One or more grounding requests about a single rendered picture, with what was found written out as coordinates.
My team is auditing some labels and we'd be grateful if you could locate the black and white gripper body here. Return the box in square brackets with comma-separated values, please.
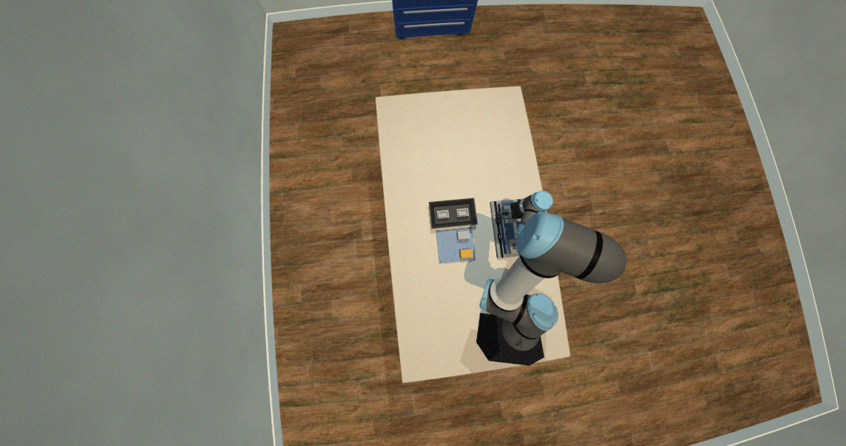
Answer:
[510, 198, 525, 219]

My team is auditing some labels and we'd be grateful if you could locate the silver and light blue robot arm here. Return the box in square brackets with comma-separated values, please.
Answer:
[479, 191, 626, 351]

